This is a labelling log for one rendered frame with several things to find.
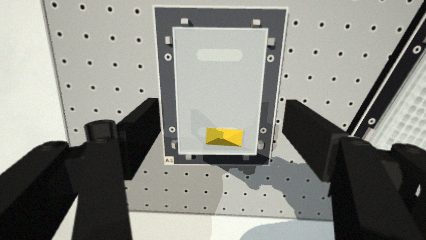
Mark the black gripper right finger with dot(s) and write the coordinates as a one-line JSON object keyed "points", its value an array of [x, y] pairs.
{"points": [[367, 199]]}

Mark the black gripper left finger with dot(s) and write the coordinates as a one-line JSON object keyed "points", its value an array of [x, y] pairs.
{"points": [[33, 206]]}

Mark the white multi-well plate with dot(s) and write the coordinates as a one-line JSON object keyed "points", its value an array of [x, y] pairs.
{"points": [[404, 120]]}

